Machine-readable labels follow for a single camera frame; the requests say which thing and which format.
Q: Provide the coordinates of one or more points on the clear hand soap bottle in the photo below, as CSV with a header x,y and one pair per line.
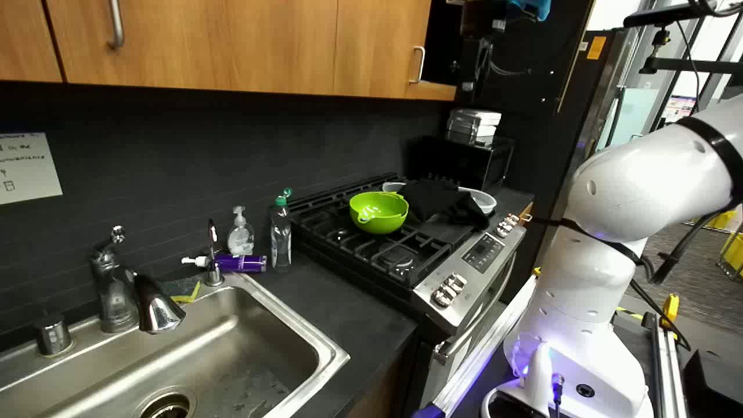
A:
x,y
239,238

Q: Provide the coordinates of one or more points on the green capped dish soap bottle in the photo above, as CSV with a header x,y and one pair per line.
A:
x,y
281,234

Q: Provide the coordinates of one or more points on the stainless steel sink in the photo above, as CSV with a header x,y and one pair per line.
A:
x,y
232,362

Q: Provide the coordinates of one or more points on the small chrome sink cap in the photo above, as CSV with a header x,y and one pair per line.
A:
x,y
53,337

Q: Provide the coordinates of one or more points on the metal rail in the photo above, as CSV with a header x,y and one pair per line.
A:
x,y
666,371

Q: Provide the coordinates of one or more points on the white bowl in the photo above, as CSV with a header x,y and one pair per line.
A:
x,y
483,203

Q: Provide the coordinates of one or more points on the white paper wall sign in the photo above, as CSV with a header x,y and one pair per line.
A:
x,y
26,166

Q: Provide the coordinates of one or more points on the chrome sink soap pump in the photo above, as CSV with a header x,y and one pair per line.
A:
x,y
215,255

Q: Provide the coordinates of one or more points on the yellow green sponge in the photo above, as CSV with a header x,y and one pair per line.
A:
x,y
187,294

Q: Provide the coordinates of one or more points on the lime green bowl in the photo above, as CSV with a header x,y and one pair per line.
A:
x,y
376,212

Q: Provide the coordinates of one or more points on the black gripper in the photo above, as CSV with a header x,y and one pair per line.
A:
x,y
490,25

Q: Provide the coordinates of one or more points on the yellow sticker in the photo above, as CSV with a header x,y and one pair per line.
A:
x,y
598,46

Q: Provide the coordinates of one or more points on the clear plastic container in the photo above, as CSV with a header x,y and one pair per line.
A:
x,y
473,129

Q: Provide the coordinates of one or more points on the black cloth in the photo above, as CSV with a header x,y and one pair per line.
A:
x,y
437,200

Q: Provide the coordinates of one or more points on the tall black panel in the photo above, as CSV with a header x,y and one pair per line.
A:
x,y
549,139

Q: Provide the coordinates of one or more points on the yellow floor object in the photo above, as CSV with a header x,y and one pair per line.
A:
x,y
732,251

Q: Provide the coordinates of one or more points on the chrome kitchen faucet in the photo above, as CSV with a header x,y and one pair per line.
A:
x,y
116,294

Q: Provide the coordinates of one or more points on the wide wooden cabinet door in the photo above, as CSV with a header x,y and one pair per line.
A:
x,y
216,43

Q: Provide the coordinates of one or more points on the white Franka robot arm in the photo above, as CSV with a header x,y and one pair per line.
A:
x,y
605,309

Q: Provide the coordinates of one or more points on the black camera stand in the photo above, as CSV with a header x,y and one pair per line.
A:
x,y
681,61

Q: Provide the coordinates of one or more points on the blue cloth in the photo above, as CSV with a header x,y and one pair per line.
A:
x,y
531,7

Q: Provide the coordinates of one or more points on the black ribbed crate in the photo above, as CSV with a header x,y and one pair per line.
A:
x,y
449,164

